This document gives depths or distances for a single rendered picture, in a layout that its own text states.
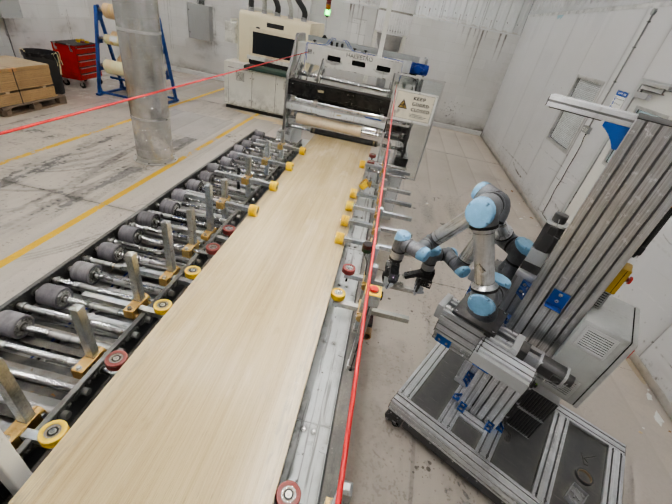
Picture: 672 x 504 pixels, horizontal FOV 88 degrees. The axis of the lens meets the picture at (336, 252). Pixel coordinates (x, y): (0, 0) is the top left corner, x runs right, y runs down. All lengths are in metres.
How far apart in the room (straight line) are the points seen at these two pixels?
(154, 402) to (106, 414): 0.15
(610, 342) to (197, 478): 1.71
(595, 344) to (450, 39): 9.31
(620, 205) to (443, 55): 9.11
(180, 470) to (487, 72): 10.43
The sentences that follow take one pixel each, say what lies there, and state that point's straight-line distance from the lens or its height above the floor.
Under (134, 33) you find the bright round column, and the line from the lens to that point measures 5.28.
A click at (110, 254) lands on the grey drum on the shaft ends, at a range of 2.36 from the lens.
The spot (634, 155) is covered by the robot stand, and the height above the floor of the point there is 1.91.
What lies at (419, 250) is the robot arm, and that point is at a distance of 1.74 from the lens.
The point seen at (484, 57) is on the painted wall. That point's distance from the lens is 10.72.
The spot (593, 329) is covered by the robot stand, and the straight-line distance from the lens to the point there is 1.94.
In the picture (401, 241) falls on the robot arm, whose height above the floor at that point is 1.28.
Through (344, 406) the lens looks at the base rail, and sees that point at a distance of 1.74.
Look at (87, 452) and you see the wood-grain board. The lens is 1.49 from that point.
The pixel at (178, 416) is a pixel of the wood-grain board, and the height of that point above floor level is 0.90.
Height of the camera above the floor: 2.16
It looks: 34 degrees down
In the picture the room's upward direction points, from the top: 11 degrees clockwise
